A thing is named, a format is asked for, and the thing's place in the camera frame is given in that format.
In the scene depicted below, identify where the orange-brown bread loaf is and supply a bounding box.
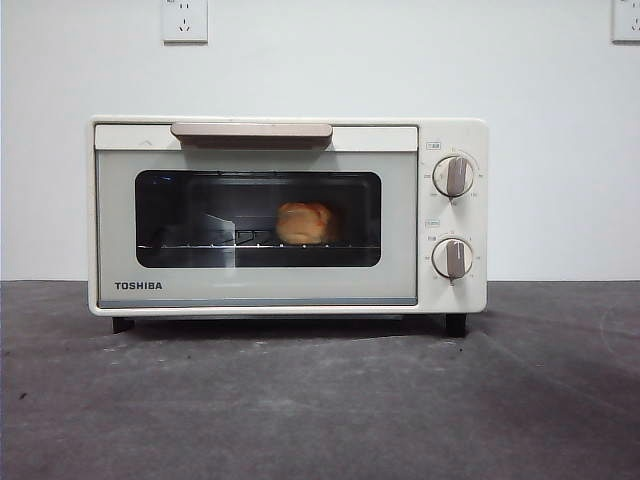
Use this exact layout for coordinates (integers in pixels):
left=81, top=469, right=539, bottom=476
left=275, top=200, right=334, bottom=247

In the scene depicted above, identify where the glass oven door beige handle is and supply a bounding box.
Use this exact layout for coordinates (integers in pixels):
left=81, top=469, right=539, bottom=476
left=94, top=121, right=419, bottom=308

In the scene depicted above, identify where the oven timer knob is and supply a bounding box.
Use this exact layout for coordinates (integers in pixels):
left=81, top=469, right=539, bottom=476
left=432, top=237, right=474, bottom=281

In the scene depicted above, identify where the white Toshiba toaster oven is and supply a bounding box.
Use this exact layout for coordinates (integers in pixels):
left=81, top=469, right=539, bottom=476
left=88, top=116, right=490, bottom=337

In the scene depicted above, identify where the oven temperature knob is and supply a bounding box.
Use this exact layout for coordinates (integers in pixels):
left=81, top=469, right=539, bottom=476
left=432, top=155, right=476, bottom=198

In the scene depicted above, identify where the oven wire rack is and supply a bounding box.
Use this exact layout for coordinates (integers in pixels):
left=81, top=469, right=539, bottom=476
left=138, top=241, right=377, bottom=252

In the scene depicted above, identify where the white wall socket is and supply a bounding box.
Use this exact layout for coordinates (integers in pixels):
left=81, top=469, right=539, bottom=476
left=612, top=0, right=640, bottom=45
left=161, top=0, right=209, bottom=45

